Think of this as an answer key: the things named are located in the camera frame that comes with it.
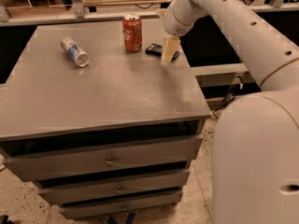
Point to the top grey drawer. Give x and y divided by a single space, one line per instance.
89 160

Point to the red coke can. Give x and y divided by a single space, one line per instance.
132 32

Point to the grey drawer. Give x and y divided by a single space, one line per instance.
122 204
99 189
89 160

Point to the bottom grey drawer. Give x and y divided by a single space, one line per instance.
122 204

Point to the dark blue rxbar wrapper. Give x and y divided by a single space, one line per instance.
156 49

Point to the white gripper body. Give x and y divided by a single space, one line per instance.
172 22

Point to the silver blue can lying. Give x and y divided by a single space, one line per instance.
79 56

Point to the middle grey drawer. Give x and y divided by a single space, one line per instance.
99 189

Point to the grey drawer cabinet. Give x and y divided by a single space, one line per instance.
50 104

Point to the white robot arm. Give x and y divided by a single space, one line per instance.
255 150

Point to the grey metal railing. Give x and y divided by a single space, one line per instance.
33 12

